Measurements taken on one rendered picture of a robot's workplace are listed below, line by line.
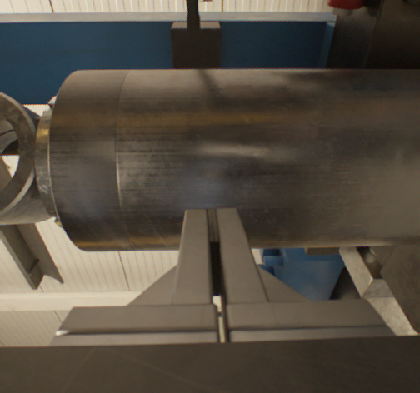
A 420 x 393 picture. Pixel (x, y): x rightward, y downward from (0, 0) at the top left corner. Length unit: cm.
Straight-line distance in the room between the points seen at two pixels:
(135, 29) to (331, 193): 55
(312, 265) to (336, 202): 245
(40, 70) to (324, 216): 68
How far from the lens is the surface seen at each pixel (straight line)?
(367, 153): 30
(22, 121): 36
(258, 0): 232
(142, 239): 30
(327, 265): 278
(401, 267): 60
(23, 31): 79
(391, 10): 54
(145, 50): 71
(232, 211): 15
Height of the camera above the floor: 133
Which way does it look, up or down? 1 degrees down
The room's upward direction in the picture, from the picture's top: 91 degrees counter-clockwise
